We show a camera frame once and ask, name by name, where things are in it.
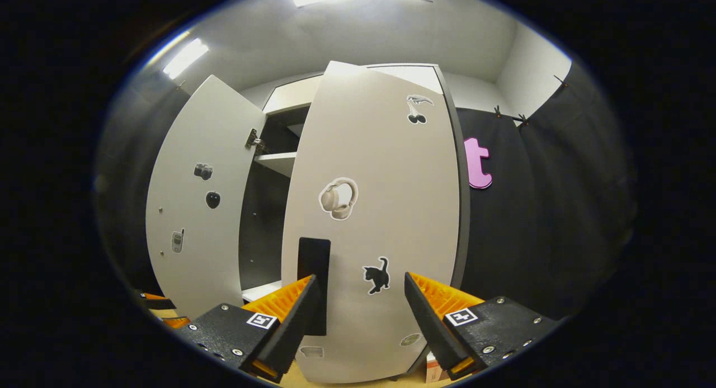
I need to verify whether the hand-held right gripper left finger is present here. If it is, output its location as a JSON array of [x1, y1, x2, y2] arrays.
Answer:
[[173, 275, 321, 383]]

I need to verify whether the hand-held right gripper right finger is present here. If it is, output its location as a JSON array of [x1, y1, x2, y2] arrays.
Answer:
[[404, 272, 560, 380]]

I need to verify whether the white cabinet door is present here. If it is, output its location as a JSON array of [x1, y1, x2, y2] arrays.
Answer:
[[281, 61, 470, 384], [145, 75, 267, 320]]

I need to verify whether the white shoe cabinet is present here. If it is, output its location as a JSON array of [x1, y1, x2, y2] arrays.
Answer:
[[145, 61, 472, 384]]

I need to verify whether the white cabinet shelf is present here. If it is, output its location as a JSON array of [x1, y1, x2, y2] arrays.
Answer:
[[255, 152, 298, 178], [242, 280, 284, 304]]

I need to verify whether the orange and white cardboard box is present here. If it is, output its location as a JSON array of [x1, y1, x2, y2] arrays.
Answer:
[[426, 352, 451, 384]]

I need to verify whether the black backdrop cloth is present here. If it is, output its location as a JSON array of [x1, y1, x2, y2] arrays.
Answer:
[[95, 81, 191, 294], [456, 61, 635, 321]]

